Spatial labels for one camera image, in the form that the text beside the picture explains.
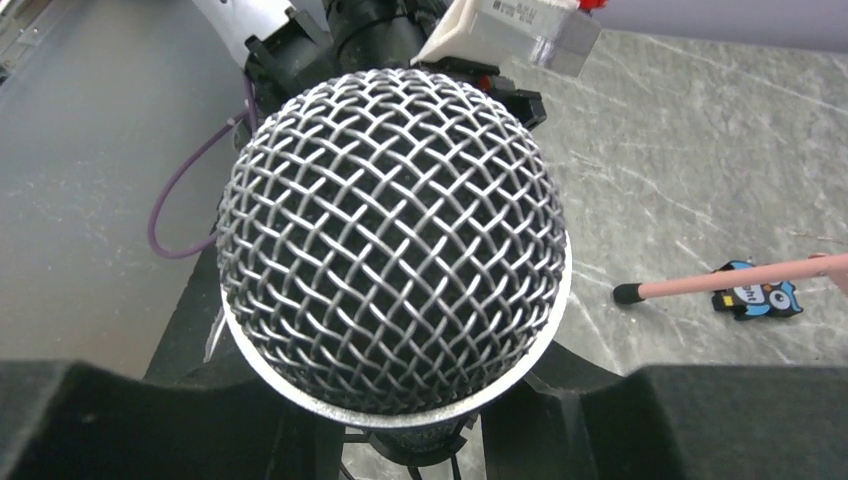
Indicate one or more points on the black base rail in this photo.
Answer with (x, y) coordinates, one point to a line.
(192, 337)

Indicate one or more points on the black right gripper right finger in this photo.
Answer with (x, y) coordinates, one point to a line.
(571, 419)

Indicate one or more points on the black shock mount tripod stand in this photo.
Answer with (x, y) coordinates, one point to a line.
(417, 448)

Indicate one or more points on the black silver-grille microphone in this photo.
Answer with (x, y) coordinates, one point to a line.
(392, 280)

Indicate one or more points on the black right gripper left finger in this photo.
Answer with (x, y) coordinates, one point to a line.
(72, 420)

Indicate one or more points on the pink music stand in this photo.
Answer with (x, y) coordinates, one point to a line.
(833, 267)

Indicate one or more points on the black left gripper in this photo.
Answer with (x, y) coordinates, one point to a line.
(363, 35)

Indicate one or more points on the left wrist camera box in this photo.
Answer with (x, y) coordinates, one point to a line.
(555, 35)

